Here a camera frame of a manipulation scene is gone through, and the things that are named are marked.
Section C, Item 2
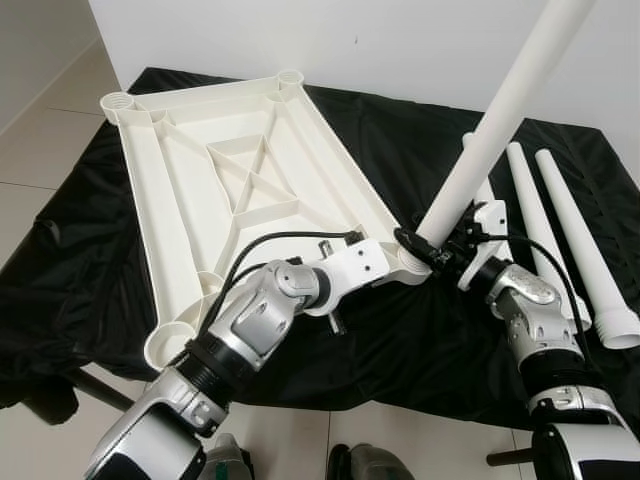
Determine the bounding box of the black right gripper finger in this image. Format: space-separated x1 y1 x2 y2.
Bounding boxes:
393 226 439 267

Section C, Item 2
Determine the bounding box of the white plastic children table top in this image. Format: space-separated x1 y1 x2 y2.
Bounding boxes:
100 68 426 369

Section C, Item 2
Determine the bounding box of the black table cloth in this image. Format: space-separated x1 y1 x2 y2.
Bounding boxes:
0 67 640 431

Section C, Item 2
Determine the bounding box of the dark metal table leg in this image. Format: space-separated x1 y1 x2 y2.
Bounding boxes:
486 449 536 469
65 365 138 413

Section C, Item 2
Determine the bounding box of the grey right robot foot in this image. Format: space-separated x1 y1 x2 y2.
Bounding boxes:
328 443 413 480

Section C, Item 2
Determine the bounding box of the grey robot foot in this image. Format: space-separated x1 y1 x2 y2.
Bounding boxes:
328 443 413 480
205 432 251 480

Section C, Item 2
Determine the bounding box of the grey left robot foot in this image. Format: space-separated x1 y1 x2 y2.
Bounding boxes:
205 432 251 480

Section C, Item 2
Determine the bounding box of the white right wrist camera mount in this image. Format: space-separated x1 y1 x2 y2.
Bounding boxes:
458 200 509 293

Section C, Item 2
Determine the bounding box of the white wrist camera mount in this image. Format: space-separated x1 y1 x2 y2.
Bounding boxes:
458 200 509 293
318 238 391 319

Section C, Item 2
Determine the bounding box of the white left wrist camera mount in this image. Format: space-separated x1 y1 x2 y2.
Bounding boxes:
318 238 391 319

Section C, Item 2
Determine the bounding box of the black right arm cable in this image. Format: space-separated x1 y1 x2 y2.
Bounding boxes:
465 232 606 391

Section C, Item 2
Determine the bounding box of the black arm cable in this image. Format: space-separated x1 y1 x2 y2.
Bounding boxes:
195 230 363 346
465 232 606 391

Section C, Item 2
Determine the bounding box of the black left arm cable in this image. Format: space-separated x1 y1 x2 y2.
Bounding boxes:
195 230 363 346

